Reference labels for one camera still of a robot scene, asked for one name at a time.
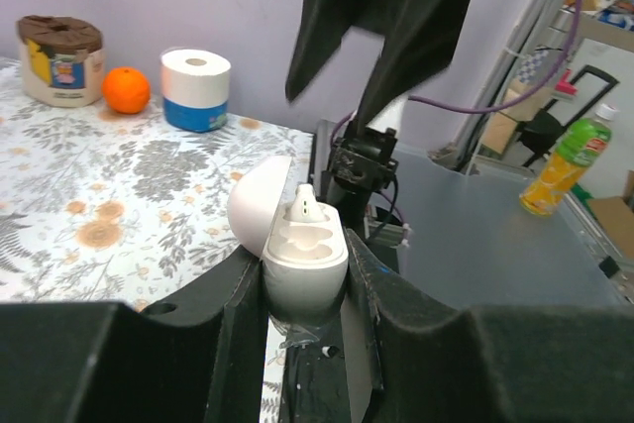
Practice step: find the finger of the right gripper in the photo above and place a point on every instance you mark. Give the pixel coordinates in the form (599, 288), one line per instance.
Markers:
(323, 25)
(420, 39)

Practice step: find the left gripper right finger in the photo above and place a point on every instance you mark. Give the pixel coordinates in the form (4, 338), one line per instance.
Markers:
(411, 358)

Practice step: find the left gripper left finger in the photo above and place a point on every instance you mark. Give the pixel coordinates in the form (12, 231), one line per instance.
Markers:
(194, 356)

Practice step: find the white earbud charging case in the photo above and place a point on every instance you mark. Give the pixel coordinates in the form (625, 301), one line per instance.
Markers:
(305, 264)

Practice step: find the white earbud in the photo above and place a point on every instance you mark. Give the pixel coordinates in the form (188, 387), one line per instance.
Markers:
(305, 208)

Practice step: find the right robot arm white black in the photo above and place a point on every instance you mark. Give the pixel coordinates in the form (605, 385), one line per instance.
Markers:
(419, 41)

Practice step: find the white toilet paper roll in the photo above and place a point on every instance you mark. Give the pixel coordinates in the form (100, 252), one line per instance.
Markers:
(195, 87)

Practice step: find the floral table cloth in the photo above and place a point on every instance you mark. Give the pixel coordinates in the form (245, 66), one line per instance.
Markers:
(101, 206)

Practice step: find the orange juice bottle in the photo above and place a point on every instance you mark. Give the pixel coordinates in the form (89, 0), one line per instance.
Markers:
(581, 145)

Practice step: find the orange fruit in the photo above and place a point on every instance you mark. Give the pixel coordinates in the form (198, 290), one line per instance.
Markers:
(126, 90)

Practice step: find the brown lidded jar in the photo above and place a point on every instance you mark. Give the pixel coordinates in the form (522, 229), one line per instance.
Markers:
(62, 60)

